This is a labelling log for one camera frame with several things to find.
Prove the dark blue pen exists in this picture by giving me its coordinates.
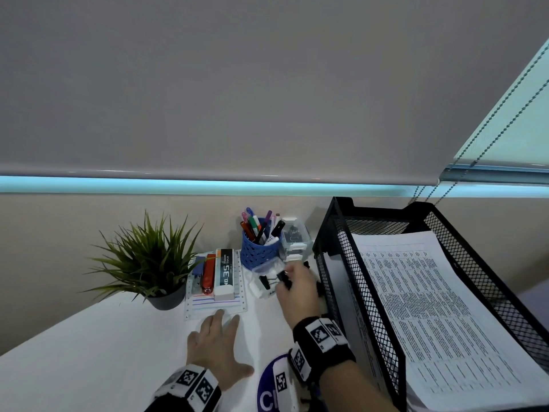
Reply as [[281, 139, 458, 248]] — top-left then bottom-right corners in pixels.
[[257, 209, 273, 245]]

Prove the white box with dark label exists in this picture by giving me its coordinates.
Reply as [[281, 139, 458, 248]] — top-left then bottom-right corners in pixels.
[[213, 248, 236, 302]]

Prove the white tape dispenser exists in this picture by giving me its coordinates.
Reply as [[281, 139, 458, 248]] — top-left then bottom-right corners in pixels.
[[281, 217, 313, 262]]

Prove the small dark blue box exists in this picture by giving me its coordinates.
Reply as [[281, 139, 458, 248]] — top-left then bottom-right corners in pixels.
[[190, 256, 206, 295]]

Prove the clear plastic lidded box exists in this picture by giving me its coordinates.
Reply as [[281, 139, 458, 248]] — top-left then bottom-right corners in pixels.
[[248, 257, 287, 300]]

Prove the person's right hand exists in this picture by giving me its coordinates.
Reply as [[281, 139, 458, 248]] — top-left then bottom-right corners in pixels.
[[276, 261, 325, 331]]

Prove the wide grey roller blind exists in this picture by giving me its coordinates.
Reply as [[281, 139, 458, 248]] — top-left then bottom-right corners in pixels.
[[0, 0, 549, 187]]

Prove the glass window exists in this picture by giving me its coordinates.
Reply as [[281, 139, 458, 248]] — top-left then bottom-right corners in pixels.
[[0, 38, 549, 200]]

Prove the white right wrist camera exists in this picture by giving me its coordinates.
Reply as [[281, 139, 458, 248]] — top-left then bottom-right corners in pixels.
[[273, 355, 301, 412]]

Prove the person's right forearm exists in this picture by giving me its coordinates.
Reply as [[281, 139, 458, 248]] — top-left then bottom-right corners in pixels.
[[319, 360, 400, 412]]

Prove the white table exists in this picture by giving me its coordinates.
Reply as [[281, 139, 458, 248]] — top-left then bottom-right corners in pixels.
[[0, 248, 327, 412]]

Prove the black right wristband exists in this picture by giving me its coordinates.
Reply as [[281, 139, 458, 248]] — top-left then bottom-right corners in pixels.
[[288, 316, 357, 385]]

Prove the cluster of black binder clips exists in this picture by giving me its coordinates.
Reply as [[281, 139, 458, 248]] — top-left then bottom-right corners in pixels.
[[259, 261, 325, 296]]

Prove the black mesh paper tray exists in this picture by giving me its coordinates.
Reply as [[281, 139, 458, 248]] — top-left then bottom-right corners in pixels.
[[313, 196, 549, 412]]

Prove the metal bead chain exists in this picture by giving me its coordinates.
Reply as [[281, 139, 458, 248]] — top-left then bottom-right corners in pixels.
[[407, 60, 549, 207]]

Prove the person's left hand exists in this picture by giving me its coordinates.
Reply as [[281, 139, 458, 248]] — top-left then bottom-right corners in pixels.
[[186, 309, 255, 393]]

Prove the blue pen holder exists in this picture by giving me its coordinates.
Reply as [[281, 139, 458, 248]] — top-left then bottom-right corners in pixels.
[[240, 229, 282, 271]]

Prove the round purple sticker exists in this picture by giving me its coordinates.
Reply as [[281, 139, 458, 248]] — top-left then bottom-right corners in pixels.
[[256, 354, 292, 412]]

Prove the potted green plant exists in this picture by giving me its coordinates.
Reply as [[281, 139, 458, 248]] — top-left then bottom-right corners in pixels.
[[83, 211, 205, 311]]

